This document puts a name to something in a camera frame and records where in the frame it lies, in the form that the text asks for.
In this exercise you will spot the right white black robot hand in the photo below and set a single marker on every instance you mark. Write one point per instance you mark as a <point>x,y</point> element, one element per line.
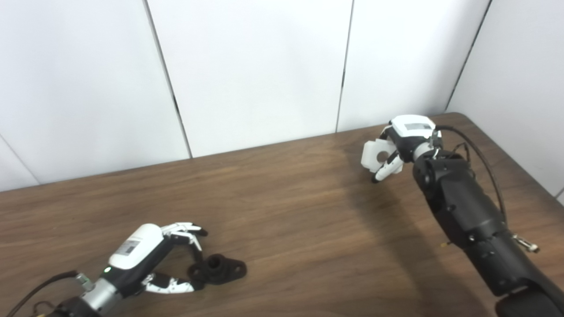
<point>412,127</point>

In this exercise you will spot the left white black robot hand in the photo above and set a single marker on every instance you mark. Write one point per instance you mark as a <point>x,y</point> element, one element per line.
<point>136,246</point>

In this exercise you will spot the round white plastic piece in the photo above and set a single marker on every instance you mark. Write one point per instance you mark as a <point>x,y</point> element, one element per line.
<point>371,154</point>

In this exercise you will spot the black plastic holder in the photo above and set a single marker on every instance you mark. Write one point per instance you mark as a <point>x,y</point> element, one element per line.
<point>229,270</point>

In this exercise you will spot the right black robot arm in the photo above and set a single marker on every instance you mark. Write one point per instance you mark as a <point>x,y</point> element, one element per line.
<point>467,207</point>

